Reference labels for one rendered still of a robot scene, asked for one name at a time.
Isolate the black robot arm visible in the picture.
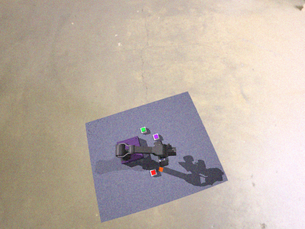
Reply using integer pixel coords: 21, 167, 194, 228
115, 143, 176, 161

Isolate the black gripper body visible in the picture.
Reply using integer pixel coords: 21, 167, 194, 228
154, 141, 169, 167

